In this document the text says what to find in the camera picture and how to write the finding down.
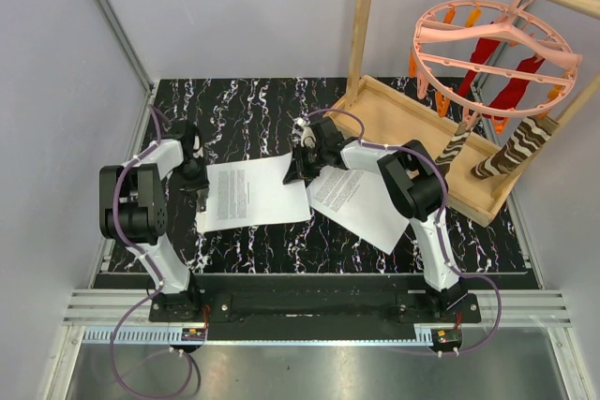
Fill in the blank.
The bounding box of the black marble pattern mat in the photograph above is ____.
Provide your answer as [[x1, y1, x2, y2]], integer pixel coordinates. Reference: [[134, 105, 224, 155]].
[[91, 77, 545, 289]]

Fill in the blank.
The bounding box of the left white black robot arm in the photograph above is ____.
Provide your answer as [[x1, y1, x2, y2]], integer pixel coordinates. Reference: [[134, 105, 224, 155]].
[[99, 121, 209, 322]]

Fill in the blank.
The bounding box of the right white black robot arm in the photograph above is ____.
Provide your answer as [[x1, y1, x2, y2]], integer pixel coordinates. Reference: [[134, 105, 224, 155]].
[[282, 117, 468, 322]]

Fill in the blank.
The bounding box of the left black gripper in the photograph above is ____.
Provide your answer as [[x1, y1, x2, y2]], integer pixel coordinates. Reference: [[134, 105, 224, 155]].
[[175, 154, 210, 200]]

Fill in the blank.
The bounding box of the aluminium frame rail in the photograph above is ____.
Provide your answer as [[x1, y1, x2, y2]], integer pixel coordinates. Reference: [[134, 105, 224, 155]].
[[40, 0, 154, 399]]

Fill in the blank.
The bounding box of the brown striped sock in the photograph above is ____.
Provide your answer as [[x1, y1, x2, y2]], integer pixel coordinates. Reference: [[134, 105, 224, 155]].
[[435, 122, 472, 174], [471, 116, 559, 180]]

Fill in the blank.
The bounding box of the red sock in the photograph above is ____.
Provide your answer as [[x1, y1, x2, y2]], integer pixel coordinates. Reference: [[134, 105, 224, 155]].
[[457, 37, 500, 97], [489, 54, 545, 110]]

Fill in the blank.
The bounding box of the pink round clip hanger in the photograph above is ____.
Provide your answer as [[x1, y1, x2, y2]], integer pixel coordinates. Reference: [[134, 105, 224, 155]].
[[409, 0, 582, 135]]

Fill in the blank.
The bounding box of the wooden drying rack stand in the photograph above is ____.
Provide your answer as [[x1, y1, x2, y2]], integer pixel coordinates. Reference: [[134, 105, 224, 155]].
[[334, 0, 599, 227]]

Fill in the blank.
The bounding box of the printed paper sheet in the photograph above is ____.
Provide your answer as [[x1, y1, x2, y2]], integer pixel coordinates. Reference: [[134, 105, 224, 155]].
[[208, 153, 310, 232], [307, 167, 409, 255]]

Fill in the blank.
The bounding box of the white slotted cable duct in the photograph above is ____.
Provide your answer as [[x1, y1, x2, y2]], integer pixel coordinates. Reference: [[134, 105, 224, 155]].
[[82, 326, 183, 345]]

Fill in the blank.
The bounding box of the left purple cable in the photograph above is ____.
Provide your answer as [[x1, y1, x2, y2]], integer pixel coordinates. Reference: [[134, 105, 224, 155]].
[[108, 107, 203, 396]]

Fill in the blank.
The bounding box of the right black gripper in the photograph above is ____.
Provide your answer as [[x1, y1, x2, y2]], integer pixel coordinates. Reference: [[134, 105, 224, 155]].
[[283, 144, 328, 186]]

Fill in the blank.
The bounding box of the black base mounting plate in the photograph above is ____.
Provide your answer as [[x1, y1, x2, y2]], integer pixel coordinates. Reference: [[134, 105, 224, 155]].
[[149, 289, 482, 344]]

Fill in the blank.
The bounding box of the white clipboard folder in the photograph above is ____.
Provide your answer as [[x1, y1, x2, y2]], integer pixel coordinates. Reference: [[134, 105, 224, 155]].
[[196, 165, 218, 233]]

